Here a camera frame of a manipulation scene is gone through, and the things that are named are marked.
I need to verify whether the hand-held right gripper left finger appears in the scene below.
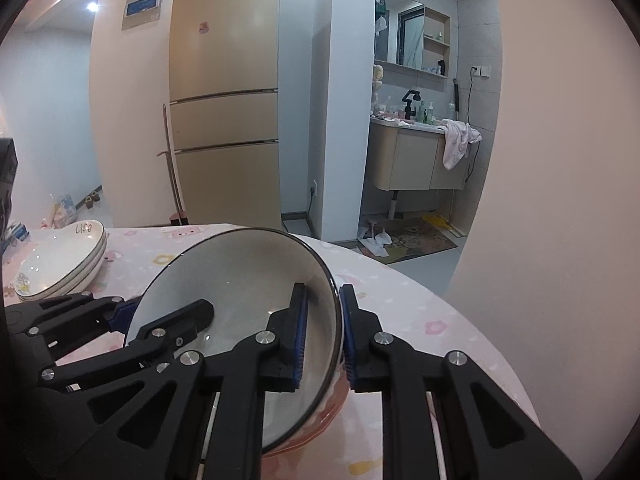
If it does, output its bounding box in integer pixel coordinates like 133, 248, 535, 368
75, 282, 308, 480

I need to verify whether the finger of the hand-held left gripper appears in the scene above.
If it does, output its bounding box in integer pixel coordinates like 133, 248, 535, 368
37, 299, 216, 393
4, 292, 138, 356

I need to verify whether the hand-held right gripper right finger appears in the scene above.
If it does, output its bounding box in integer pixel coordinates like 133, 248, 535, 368
339, 284, 583, 480

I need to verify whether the white bowl with dark rim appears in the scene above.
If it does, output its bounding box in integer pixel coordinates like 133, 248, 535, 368
123, 227, 346, 453

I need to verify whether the pink carrot print bowl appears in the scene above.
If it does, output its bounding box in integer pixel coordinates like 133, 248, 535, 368
265, 350, 351, 458

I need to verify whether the white plate with handwritten mark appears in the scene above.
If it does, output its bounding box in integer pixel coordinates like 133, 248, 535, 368
14, 220, 107, 297

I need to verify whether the pink cartoon printed tablecloth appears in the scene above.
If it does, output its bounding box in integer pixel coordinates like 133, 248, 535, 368
0, 224, 543, 480

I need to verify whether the white cloth on floor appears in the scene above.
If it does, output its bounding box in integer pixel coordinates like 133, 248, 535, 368
357, 220, 396, 259

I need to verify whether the plastic bag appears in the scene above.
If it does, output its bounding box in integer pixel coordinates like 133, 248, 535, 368
50, 194, 79, 229

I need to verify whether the patterned bath mat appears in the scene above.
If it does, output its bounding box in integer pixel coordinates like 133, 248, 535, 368
357, 215, 459, 266

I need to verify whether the yellow floor item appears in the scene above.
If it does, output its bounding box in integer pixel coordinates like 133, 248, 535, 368
422, 212, 466, 237

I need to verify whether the beige vanity cabinet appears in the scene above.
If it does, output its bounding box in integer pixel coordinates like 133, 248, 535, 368
365, 117, 471, 192

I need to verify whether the white hanging towel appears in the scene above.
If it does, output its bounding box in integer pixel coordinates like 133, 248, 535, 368
440, 119, 483, 171

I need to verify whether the black faucet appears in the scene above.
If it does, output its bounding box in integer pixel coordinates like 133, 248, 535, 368
401, 89, 421, 122

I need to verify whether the beige three-door refrigerator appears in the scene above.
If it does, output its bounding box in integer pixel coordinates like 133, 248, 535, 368
169, 0, 281, 231

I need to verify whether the mirror cabinet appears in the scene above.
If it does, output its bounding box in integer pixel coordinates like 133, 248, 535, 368
387, 0, 451, 78

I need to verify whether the wooden handle broom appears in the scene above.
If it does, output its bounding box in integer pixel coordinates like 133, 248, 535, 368
157, 103, 190, 227

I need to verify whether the black power cable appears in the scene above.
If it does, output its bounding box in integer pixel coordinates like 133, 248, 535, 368
465, 77, 482, 184

